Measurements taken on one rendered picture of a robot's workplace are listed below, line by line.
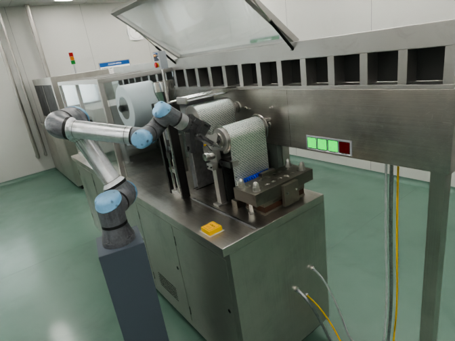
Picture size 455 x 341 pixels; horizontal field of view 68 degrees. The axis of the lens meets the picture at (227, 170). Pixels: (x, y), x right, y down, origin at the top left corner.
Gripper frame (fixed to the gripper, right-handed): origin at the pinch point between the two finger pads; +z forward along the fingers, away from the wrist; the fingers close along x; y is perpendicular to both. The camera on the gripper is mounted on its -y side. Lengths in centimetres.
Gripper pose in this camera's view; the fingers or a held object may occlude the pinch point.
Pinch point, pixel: (213, 145)
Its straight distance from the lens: 167.2
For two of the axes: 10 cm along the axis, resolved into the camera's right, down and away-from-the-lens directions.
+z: 6.9, 3.7, 6.3
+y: 4.0, -9.1, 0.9
